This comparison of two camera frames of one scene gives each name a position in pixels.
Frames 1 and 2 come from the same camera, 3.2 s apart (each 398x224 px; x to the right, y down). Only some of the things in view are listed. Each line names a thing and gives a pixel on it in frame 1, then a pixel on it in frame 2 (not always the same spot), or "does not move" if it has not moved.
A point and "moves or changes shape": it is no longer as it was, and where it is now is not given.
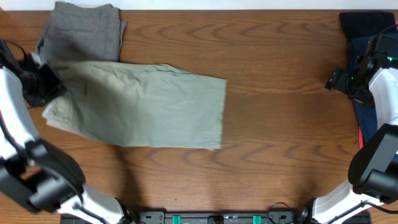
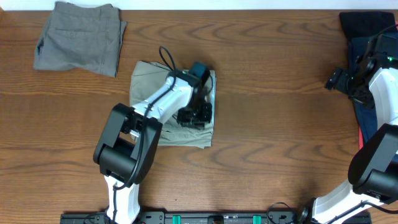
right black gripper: (337, 79) does not move
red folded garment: (360, 139) does not move
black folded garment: (365, 23) does not move
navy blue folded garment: (365, 114) does not move
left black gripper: (50, 79) to (193, 117)
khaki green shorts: (140, 104) moves or changes shape
